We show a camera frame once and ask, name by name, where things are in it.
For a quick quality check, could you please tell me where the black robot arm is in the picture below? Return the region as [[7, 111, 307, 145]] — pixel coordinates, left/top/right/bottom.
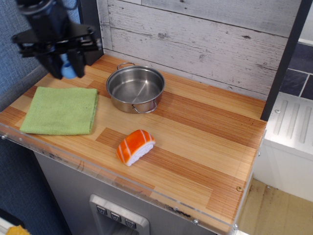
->
[[12, 0, 102, 79]]

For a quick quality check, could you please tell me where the small steel pot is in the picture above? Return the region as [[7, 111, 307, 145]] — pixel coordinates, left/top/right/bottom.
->
[[106, 62, 165, 114]]

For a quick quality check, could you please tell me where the yellow object at corner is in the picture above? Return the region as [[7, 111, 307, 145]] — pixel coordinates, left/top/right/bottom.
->
[[6, 226, 30, 235]]

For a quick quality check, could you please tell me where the white ribbed side counter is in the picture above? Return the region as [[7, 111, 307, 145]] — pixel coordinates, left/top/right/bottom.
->
[[253, 93, 313, 201]]

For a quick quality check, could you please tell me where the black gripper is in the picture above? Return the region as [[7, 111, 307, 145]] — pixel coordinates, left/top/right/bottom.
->
[[12, 9, 100, 79]]

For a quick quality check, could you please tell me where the toy salmon sushi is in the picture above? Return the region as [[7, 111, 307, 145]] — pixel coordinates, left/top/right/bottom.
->
[[116, 130, 156, 166]]

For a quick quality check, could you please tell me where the left black frame post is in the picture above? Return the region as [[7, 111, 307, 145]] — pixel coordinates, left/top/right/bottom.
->
[[78, 0, 104, 66]]

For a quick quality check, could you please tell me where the green cloth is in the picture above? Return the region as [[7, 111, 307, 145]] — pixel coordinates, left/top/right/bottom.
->
[[20, 87, 98, 136]]

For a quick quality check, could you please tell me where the silver dispenser panel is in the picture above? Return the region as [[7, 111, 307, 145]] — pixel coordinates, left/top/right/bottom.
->
[[89, 194, 150, 235]]

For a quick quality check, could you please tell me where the clear acrylic edge strip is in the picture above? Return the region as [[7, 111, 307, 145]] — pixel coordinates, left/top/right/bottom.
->
[[0, 124, 239, 235]]

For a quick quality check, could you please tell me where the black frame post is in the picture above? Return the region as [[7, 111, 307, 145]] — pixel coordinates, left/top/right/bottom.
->
[[260, 0, 313, 121], [78, 0, 104, 66]]

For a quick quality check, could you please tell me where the right black frame post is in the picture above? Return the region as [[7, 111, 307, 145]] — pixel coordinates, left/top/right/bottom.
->
[[260, 0, 313, 121]]

